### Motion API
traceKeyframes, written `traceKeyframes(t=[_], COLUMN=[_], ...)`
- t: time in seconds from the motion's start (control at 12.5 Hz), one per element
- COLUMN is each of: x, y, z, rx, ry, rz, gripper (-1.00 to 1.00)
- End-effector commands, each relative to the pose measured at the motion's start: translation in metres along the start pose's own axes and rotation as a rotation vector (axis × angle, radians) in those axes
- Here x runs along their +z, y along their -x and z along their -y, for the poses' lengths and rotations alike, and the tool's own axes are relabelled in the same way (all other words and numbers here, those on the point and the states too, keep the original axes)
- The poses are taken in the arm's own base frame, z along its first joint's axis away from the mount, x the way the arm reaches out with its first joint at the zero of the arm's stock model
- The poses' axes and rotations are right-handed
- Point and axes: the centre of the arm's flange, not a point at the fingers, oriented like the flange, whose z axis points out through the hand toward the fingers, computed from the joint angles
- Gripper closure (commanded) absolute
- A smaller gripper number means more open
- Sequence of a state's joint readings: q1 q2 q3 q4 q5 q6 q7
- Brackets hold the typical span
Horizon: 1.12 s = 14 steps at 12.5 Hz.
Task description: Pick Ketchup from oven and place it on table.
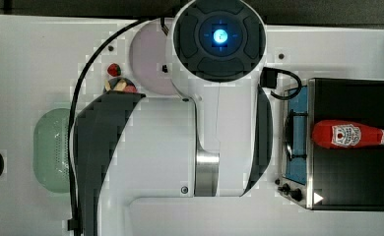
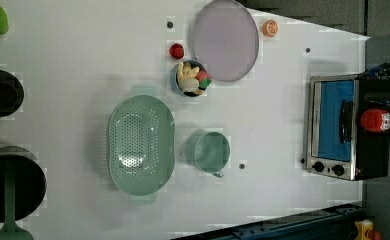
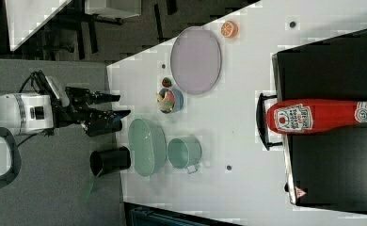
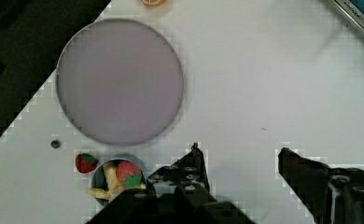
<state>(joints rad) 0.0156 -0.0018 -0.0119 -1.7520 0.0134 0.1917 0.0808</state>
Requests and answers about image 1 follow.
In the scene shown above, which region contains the green perforated oval basket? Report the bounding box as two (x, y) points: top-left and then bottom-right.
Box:
(32, 108), (69, 194)

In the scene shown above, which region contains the black toaster oven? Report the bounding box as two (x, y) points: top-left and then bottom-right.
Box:
(276, 79), (384, 211)

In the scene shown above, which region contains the red toy strawberry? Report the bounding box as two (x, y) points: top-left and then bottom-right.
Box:
(107, 63), (121, 77)

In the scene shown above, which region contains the red ketchup bottle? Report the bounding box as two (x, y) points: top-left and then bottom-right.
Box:
(311, 120), (384, 148)

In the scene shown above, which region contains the dark bowl of toy food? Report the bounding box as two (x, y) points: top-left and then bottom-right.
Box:
(103, 77), (138, 93)

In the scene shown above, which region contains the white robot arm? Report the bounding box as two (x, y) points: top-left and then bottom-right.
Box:
(68, 0), (273, 236)

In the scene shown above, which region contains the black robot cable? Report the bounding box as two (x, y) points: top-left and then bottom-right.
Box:
(66, 17), (159, 236)

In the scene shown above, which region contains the purple round plate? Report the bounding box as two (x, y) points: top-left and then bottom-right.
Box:
(129, 20), (177, 97)

